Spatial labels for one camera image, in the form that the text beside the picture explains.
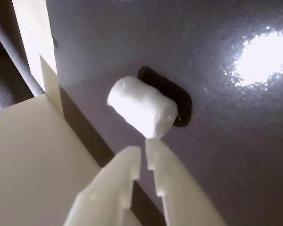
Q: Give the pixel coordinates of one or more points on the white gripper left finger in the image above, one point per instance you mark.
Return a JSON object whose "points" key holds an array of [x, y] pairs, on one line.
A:
{"points": [[108, 188]]}

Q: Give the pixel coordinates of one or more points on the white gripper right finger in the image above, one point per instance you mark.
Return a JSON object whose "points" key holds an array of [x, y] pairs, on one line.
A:
{"points": [[179, 183]]}

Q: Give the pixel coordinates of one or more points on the white gauze roll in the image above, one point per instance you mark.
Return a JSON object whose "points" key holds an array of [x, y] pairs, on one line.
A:
{"points": [[141, 106]]}

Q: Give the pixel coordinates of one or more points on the black table mat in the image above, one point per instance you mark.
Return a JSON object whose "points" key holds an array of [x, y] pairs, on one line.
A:
{"points": [[179, 58]]}

